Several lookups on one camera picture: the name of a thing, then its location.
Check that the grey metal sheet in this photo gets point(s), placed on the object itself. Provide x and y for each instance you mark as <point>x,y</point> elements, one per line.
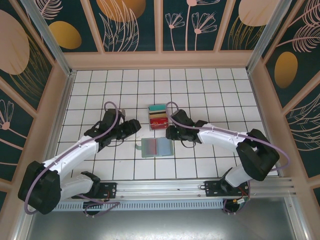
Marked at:
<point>160,225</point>

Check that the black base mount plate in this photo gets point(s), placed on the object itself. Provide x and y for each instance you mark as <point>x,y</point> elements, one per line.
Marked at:
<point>211,186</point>
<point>111,187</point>

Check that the stack of coloured cards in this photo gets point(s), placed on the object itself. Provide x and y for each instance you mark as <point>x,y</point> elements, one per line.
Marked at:
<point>150,128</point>

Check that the black tan striped card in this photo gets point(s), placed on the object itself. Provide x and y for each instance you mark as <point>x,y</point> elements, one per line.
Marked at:
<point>158,115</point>

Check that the aluminium rail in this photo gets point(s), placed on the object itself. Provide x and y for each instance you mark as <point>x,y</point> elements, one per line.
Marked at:
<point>160,186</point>

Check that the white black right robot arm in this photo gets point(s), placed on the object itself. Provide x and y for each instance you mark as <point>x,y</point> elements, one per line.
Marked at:
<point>220,136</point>

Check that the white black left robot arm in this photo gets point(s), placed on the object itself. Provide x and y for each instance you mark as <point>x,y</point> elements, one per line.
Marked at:
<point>75,155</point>

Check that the red card white print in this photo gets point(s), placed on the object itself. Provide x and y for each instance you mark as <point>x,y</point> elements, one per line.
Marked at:
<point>158,124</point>

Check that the teal card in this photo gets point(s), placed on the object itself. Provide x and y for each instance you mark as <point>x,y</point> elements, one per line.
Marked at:
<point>157,108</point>

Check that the aluminium frame post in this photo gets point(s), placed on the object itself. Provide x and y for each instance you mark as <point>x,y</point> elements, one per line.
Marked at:
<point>265,37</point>
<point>50,42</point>

